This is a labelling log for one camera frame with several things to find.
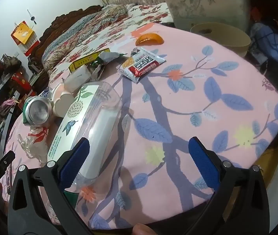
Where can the orange peel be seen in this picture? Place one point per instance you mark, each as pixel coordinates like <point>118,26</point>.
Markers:
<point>150,39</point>

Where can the brown handbag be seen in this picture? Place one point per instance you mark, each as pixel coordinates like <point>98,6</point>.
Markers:
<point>11,62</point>

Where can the person's right hand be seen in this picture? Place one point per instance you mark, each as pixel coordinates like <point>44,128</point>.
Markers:
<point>143,230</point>

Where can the patchwork quilt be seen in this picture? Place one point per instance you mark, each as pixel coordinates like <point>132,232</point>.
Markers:
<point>80,29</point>

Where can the pile of blue clothes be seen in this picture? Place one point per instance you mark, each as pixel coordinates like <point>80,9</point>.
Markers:
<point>271,44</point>

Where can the red floral bedsheet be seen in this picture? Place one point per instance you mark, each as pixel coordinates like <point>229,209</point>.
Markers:
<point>129,27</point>

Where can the aluminium can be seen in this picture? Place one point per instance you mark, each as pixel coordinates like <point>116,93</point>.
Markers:
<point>37,111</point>

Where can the red gift box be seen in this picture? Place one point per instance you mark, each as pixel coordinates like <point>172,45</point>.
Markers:
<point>21,82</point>

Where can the clear plastic bottle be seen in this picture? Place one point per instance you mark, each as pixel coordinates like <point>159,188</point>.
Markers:
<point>94,127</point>

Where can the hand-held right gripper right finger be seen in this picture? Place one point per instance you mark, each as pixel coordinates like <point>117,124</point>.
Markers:
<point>202,161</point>

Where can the carved wooden headboard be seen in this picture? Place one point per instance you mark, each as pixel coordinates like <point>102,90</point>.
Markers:
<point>48,31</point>

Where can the silver wrapper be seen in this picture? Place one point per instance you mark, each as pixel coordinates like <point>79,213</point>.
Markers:
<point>107,57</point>

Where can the pink leaf-print blanket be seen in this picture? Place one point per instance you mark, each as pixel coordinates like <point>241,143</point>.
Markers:
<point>178,127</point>

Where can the yellow red wall calendar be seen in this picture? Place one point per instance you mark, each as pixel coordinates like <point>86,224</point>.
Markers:
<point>22,35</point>

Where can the beige trash bin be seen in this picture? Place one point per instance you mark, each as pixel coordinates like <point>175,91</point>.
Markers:
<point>227,38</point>

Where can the red white snack packet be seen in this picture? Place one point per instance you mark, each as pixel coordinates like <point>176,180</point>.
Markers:
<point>141,64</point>

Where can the clear red-print plastic bag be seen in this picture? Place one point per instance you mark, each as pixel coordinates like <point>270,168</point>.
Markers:
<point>34,139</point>

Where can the white tissue pack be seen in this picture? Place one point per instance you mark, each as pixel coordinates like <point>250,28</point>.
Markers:
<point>77,78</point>

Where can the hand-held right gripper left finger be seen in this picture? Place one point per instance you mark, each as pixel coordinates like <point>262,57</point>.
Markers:
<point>72,166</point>

